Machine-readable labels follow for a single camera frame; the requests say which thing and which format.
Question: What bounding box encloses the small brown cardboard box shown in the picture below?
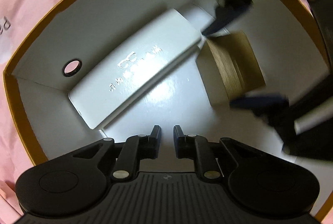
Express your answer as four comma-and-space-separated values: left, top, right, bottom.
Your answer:
196, 31, 266, 107

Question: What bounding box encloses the white glasses case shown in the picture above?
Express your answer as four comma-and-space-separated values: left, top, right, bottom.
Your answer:
68, 9, 202, 129

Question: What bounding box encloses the orange storage box white inside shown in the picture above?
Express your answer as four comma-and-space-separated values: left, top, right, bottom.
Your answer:
3, 0, 332, 223

